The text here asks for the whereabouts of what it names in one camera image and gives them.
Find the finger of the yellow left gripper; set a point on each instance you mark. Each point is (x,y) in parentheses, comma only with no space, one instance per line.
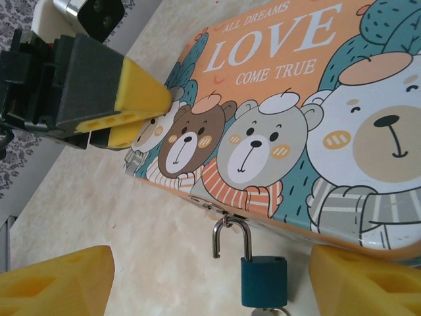
(95,82)
(121,131)

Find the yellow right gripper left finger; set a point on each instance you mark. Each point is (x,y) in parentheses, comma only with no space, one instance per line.
(56,286)

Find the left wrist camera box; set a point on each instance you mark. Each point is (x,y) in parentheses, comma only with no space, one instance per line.
(98,16)

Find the colourful patterned pouch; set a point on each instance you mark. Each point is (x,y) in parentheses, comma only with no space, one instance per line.
(263,98)

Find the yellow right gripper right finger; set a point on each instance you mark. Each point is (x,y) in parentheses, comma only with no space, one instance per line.
(368,286)

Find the aluminium side rail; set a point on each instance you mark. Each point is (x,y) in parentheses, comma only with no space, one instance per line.
(6,243)

